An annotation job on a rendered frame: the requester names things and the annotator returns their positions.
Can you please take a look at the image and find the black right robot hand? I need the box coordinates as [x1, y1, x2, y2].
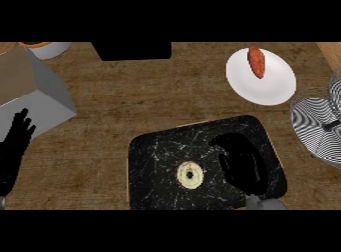
[208, 132, 273, 198]

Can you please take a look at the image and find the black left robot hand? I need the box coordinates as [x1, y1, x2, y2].
[0, 107, 39, 199]

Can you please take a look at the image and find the black marble tray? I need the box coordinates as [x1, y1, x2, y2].
[126, 114, 290, 211]

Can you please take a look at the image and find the grey box with brown top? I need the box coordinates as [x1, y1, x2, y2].
[0, 43, 79, 153]

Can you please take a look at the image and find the white plate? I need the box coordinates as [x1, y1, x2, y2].
[224, 47, 298, 107]

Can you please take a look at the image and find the white bowl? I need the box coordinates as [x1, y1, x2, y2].
[18, 41, 74, 61]

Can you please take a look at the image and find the orange food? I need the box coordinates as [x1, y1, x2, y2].
[18, 41, 54, 50]

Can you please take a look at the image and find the black appliance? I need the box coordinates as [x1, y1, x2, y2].
[89, 41, 173, 62]

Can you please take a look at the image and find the wire tiered basket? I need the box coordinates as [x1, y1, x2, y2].
[289, 63, 341, 173]

